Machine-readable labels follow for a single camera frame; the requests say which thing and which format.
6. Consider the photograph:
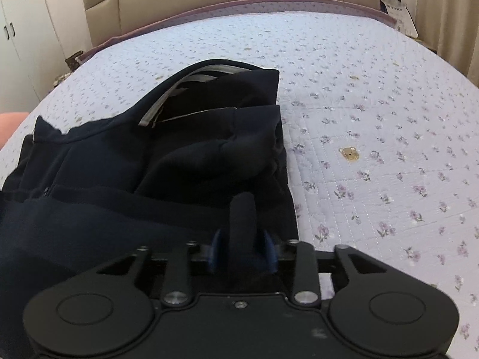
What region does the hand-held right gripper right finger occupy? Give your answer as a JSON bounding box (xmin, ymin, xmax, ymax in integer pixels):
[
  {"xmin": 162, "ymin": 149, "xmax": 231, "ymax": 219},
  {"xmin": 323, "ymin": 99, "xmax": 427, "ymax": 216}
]
[{"xmin": 263, "ymin": 231, "xmax": 390, "ymax": 305}]

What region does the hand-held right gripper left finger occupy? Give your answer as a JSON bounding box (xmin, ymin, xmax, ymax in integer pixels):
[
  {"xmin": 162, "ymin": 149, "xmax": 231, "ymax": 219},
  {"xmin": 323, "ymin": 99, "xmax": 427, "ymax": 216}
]
[{"xmin": 95, "ymin": 231, "xmax": 225, "ymax": 306}]

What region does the navy white-striped hoodie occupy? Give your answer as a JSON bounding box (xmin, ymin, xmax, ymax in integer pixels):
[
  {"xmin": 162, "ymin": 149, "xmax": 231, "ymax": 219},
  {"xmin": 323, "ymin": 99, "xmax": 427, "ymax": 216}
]
[{"xmin": 0, "ymin": 59, "xmax": 300, "ymax": 345}]

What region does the floral quilted bedspread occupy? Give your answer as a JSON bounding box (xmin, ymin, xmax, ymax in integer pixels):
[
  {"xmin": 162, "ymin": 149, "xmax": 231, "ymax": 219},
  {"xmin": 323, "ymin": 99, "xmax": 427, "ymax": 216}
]
[{"xmin": 0, "ymin": 0, "xmax": 479, "ymax": 359}]

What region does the brown patterned bag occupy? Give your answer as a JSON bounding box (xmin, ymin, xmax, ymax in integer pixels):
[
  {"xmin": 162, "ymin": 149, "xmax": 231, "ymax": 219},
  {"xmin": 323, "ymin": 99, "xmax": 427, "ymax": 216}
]
[{"xmin": 65, "ymin": 50, "xmax": 85, "ymax": 70}]

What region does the pink pillow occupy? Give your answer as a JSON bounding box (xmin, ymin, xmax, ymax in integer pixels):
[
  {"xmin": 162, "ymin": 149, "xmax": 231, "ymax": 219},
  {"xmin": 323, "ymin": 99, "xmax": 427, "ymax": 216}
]
[{"xmin": 0, "ymin": 111, "xmax": 31, "ymax": 151}]

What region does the beige padded headboard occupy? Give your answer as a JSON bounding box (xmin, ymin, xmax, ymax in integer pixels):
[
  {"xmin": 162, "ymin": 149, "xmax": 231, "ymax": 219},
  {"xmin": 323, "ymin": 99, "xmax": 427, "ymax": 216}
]
[{"xmin": 78, "ymin": 0, "xmax": 378, "ymax": 47}]

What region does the white tote bag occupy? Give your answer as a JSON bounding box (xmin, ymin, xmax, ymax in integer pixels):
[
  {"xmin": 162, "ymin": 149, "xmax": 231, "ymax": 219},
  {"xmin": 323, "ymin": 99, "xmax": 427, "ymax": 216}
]
[{"xmin": 378, "ymin": 0, "xmax": 419, "ymax": 38}]

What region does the white wardrobe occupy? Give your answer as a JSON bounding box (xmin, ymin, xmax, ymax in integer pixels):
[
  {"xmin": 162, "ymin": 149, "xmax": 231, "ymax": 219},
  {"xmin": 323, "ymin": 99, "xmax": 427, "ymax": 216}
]
[{"xmin": 0, "ymin": 0, "xmax": 92, "ymax": 103}]

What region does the beige curtain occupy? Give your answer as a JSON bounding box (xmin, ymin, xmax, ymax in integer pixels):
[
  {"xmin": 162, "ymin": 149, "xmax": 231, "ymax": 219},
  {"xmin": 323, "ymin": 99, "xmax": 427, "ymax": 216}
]
[{"xmin": 412, "ymin": 0, "xmax": 479, "ymax": 86}]

